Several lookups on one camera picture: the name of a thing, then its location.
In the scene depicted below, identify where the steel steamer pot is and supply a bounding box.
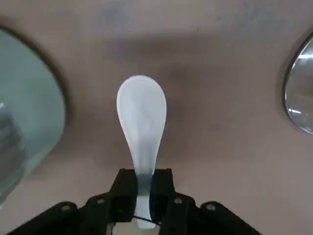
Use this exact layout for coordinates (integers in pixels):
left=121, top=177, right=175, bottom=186
left=0, top=28, right=67, bottom=204

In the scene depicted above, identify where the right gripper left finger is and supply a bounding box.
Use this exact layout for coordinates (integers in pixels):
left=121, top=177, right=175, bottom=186
left=7, top=168, right=138, bottom=235

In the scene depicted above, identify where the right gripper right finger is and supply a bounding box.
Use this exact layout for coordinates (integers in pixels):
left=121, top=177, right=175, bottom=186
left=150, top=168, right=264, bottom=235

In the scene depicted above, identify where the white ceramic spoon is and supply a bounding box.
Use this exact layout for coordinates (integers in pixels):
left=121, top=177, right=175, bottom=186
left=116, top=74, right=168, bottom=231

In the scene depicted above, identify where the glass pot lid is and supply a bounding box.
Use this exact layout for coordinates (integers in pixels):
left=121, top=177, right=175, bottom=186
left=283, top=31, right=313, bottom=135

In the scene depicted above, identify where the thin black wire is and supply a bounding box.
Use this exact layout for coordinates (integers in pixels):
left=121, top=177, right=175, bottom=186
left=133, top=215, right=162, bottom=224

